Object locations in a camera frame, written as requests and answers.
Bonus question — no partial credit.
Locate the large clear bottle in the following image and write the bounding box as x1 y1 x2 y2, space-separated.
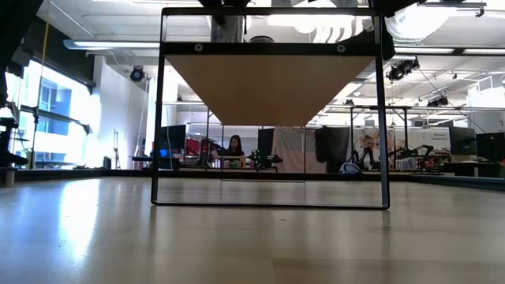
211 14 246 44

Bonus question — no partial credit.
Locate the black ceiling spotlight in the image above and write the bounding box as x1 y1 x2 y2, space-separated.
386 58 421 82
426 95 451 108

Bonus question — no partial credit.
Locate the ceiling light strip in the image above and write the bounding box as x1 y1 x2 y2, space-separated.
394 46 505 56

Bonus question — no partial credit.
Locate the black ceiling track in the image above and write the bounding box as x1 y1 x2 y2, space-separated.
416 0 488 17

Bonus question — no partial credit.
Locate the black hanging cloth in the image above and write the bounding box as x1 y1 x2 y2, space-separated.
314 125 352 174

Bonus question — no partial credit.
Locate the person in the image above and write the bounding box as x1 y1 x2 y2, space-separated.
223 134 248 159
358 133 386 171

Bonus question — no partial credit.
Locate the white printed sign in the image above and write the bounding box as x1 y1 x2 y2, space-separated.
408 128 451 155

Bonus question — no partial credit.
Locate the black upright panel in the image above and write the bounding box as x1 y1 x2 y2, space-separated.
257 126 275 159

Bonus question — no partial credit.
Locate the black computer monitor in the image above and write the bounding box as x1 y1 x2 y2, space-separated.
159 124 187 159
475 132 505 162
449 125 477 156

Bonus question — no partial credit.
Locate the white and blue round object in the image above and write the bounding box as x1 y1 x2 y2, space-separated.
339 162 362 175

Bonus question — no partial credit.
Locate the long ceiling light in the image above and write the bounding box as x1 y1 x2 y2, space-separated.
62 38 162 51

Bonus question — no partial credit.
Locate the white hanging cloth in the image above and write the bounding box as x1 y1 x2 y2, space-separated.
271 125 317 174

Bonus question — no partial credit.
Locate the silver ceiling duct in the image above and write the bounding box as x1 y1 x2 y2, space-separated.
384 6 505 47

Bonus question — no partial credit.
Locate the black metal rig frame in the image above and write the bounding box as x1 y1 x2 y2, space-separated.
349 103 413 174

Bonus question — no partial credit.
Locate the wooden shelf black metal frame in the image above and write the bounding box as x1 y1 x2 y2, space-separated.
151 6 391 210

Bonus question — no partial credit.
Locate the yellow hanging strap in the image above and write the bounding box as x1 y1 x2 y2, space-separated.
30 0 52 169

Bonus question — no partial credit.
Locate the black aluminium table rail frame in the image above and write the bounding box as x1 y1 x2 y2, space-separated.
13 167 505 193

